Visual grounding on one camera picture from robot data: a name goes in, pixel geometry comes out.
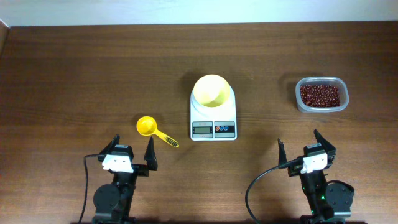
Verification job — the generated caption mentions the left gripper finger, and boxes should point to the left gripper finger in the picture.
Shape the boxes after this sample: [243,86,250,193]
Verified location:
[144,137,158,171]
[98,134,120,161]

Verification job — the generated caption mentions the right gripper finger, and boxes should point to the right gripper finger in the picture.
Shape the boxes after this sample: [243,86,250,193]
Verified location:
[313,129,336,156]
[277,138,287,167]

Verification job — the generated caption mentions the yellow measuring scoop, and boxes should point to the yellow measuring scoop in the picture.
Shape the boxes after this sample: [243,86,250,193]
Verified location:
[136,116,180,147]

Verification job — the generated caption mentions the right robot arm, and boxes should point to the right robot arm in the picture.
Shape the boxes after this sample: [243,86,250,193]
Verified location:
[278,130,354,224]

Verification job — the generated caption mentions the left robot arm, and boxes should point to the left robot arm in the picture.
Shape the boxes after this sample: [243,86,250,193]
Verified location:
[92,134,158,224]

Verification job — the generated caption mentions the white digital kitchen scale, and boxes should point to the white digital kitchen scale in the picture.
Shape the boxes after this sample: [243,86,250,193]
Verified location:
[190,85,238,141]

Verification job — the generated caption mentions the pale yellow bowl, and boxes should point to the pale yellow bowl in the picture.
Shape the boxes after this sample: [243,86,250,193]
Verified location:
[193,74,231,108]

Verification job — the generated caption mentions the red beans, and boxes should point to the red beans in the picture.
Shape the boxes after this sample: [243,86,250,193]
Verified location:
[299,85,340,108]

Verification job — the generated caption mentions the clear plastic container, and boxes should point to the clear plastic container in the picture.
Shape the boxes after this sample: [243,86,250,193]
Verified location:
[295,77,349,113]

